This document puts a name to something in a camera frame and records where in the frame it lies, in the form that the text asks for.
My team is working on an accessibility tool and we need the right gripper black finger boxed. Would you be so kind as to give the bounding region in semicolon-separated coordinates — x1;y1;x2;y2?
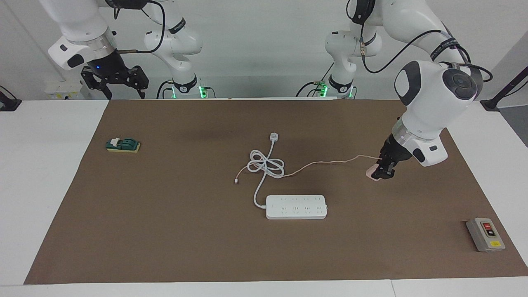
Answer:
80;67;113;100
125;65;149;100

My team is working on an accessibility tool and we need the brown table mat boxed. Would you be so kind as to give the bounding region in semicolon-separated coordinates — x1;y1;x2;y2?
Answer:
24;98;528;285

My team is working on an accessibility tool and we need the white power strip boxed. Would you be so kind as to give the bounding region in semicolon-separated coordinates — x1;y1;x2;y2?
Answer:
265;195;328;220

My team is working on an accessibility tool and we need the black arm base cable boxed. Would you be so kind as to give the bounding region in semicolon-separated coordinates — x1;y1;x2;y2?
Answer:
156;80;176;99
295;62;328;98

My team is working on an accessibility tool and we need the white power cord with plug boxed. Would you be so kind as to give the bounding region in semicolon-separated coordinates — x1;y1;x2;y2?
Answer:
247;132;286;209

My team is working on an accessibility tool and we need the green knife switch yellow base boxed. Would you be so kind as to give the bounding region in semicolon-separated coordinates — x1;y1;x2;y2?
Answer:
106;137;141;154

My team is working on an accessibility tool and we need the black left arm base cable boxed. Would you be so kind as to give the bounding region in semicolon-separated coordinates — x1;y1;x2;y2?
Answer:
295;62;328;98

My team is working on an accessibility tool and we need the black stand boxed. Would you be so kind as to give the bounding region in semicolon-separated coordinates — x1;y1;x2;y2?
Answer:
0;85;22;112
481;66;528;112

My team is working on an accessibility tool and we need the white wall socket box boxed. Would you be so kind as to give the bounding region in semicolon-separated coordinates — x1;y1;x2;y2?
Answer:
43;80;92;100

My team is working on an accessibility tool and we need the grey on off switch box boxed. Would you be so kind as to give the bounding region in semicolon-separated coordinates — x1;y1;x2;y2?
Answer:
466;217;506;252

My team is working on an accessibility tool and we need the black right arm base cable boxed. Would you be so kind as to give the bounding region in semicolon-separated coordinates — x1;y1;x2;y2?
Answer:
156;80;176;99

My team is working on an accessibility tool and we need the pink charging cable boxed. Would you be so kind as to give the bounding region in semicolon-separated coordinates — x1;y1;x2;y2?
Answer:
233;155;384;184

